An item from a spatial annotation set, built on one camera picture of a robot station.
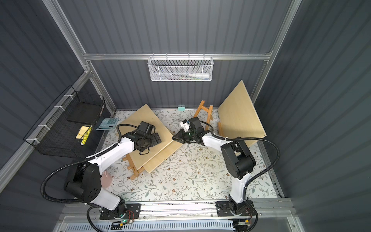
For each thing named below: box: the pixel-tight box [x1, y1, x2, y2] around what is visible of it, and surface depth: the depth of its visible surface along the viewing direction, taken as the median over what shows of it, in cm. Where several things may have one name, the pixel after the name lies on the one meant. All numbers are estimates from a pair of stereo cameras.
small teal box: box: [177, 104, 186, 112], surface depth 122 cm
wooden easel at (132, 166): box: [122, 153, 145, 180], surface depth 86 cm
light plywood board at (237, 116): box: [217, 79, 267, 140], surface depth 90 cm
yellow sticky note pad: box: [75, 125, 90, 139], surface depth 77 cm
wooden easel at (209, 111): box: [193, 100, 214, 131], surface depth 95 cm
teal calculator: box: [95, 117, 120, 131], surface depth 111 cm
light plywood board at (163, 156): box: [142, 139, 184, 174], surface depth 88 cm
